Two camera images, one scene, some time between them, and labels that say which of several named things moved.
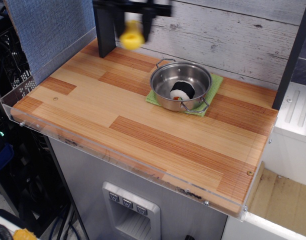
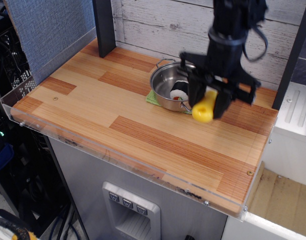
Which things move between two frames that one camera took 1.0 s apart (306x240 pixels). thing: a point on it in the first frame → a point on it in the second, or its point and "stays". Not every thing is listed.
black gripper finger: [147, 21] → [222, 102]
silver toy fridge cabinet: [114, 203] stays
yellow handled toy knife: [132, 38] → [203, 112]
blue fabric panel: [52, 31] stays
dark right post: [293, 54] stays
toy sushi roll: [182, 90] stays
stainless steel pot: [180, 85] stays
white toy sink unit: [279, 205] stays
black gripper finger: [118, 18] → [196, 89]
